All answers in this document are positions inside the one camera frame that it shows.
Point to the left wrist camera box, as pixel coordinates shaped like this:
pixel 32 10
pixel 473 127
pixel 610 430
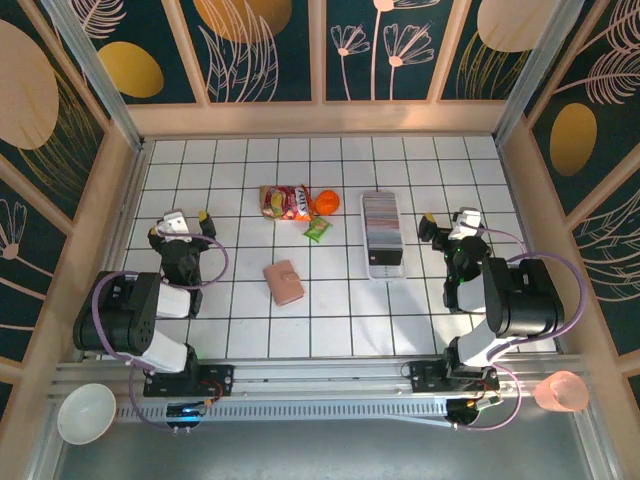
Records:
pixel 176 225

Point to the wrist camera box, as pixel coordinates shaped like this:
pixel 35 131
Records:
pixel 176 225
pixel 466 224

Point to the pink leather card holder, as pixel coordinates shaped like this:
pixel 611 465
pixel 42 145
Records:
pixel 284 283

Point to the white plastic card tray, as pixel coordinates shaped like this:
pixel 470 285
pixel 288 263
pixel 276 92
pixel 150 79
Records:
pixel 385 272

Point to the pink plastic cup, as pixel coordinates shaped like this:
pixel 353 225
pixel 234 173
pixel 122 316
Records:
pixel 561 392

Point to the orange ball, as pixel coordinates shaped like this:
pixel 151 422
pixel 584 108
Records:
pixel 327 202

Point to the small green snack packet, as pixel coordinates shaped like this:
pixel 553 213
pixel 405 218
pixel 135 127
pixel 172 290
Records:
pixel 317 230

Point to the stack of assorted cards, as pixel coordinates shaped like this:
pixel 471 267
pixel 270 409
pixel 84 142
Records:
pixel 383 220

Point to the aluminium frame post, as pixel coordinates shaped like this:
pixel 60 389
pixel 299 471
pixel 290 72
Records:
pixel 546 75
pixel 96 75

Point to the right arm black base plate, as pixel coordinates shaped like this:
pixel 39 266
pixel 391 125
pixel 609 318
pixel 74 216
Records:
pixel 425 376

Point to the black VIP card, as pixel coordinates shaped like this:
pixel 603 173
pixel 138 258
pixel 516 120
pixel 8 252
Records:
pixel 385 257

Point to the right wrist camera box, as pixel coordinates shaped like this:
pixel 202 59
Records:
pixel 466 224

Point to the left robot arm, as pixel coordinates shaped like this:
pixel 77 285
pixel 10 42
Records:
pixel 115 320

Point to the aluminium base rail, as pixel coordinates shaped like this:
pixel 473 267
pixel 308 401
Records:
pixel 320 375

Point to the colourful snack bag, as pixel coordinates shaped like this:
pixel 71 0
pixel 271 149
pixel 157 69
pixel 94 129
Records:
pixel 286 202

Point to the white bowl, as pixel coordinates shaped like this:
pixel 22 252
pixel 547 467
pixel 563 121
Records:
pixel 86 414

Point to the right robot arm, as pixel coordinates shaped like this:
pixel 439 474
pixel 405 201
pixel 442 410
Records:
pixel 525 300

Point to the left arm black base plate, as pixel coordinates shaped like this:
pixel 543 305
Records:
pixel 220 378

